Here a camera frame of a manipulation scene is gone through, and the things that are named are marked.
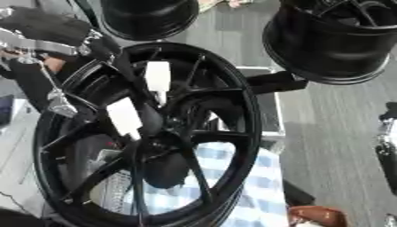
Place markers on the brown bag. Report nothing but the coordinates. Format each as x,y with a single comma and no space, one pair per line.
316,215

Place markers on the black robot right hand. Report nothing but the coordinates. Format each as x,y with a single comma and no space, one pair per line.
388,159

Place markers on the white pin with flat head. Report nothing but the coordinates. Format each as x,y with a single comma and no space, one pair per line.
124,115
157,75

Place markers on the black wheel rim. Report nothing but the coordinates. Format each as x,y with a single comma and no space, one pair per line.
150,19
325,48

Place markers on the black spoked wheel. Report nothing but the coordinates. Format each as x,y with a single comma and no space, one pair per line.
235,124

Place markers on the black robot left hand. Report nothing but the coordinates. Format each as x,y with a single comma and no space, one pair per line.
46,25

